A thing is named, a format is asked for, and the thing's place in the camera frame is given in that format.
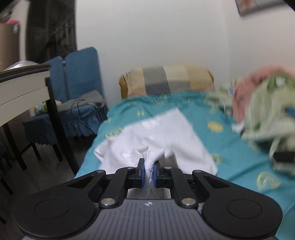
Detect framed wall picture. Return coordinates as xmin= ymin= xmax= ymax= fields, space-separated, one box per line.
xmin=235 ymin=0 xmax=286 ymax=16

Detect pink fleece blanket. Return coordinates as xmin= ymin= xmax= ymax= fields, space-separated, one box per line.
xmin=232 ymin=66 xmax=294 ymax=123

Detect plaid pillow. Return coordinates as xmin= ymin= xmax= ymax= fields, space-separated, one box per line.
xmin=119 ymin=64 xmax=214 ymax=99

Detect white desk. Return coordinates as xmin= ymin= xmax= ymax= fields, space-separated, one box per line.
xmin=1 ymin=64 xmax=79 ymax=174

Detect dark window grille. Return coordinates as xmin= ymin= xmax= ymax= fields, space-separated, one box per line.
xmin=25 ymin=0 xmax=77 ymax=64

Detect grey cloth on chair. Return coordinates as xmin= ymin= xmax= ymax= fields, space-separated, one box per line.
xmin=57 ymin=90 xmax=105 ymax=112

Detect plush toy on chair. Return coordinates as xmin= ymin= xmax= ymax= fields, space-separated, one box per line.
xmin=33 ymin=102 xmax=48 ymax=116

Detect silver plastic bag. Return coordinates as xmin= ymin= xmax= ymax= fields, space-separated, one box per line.
xmin=4 ymin=60 xmax=37 ymax=71

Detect teal patterned bed sheet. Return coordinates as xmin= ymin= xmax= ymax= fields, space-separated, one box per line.
xmin=77 ymin=92 xmax=294 ymax=239

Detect cardboard box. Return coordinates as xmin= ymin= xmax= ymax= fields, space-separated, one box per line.
xmin=0 ymin=23 xmax=20 ymax=71

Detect blue covered chair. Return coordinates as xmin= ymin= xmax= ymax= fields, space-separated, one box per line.
xmin=22 ymin=46 xmax=109 ymax=162

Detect white t-shirt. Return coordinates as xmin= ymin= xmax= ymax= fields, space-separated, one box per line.
xmin=93 ymin=108 xmax=219 ymax=200

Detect black cable on chair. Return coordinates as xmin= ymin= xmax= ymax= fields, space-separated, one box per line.
xmin=70 ymin=98 xmax=105 ymax=135

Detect green fleece blanket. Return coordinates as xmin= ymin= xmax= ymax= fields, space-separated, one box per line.
xmin=205 ymin=72 xmax=295 ymax=178

